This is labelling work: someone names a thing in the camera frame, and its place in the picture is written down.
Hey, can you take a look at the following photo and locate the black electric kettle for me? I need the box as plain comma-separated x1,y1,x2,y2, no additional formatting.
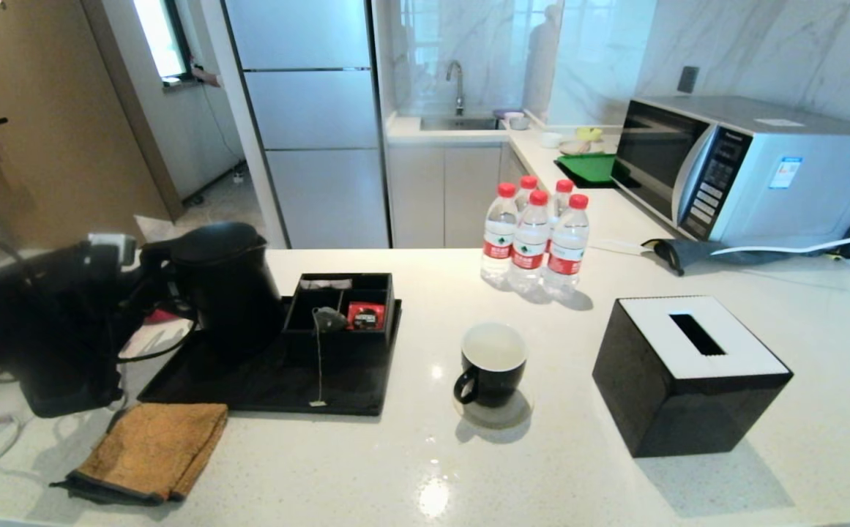
139,222,286,367

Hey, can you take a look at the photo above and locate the clear sign card stand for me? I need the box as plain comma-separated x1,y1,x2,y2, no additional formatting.
134,215,176,246

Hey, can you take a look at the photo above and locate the black serving tray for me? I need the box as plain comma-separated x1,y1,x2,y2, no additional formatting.
138,296,403,416

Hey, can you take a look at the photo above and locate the orange-brown folded cloth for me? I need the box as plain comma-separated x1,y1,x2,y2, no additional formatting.
50,403,229,506

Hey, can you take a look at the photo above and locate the black compartment box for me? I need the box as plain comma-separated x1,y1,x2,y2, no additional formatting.
283,273,396,349

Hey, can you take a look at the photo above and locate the brown wooden door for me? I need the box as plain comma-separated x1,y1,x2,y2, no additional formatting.
0,0,176,248

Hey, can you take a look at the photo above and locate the red sachet packet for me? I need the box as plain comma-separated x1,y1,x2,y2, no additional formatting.
348,302,387,332

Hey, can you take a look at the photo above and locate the silver refrigerator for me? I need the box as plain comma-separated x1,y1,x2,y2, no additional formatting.
222,0,394,250

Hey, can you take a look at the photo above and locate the window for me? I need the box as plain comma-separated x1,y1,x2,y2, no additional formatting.
134,0,198,83

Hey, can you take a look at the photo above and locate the white kitchen cabinet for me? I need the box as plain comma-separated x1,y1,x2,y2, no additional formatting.
388,141,532,250

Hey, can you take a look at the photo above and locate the steel sink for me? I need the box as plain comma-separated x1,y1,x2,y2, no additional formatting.
420,115,502,132

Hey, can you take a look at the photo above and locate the black mug white inside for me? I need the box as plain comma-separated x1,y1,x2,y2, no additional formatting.
454,323,528,408

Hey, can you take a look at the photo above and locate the chrome faucet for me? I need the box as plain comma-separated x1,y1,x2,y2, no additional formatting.
446,61,467,116

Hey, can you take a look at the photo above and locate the round clear coaster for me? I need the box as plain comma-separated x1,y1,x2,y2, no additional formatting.
454,388,535,430

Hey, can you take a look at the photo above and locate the dark grey cloth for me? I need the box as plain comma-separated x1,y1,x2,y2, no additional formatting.
642,228,850,277

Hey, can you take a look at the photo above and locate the black tissue box white lid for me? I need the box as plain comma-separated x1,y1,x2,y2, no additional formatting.
592,296,794,459

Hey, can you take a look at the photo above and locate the silver microwave oven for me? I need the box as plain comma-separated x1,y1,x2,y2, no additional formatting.
610,94,850,247

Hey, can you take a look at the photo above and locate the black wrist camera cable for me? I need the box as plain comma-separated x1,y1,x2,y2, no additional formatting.
116,311,198,365

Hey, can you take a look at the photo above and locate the grey tea bag with string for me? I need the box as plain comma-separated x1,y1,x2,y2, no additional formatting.
311,307,350,407

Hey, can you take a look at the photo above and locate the clear cable loop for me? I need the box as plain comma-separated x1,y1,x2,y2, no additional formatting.
0,414,23,469

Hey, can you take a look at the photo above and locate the white power cable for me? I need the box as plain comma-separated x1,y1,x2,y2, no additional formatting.
589,233,850,258

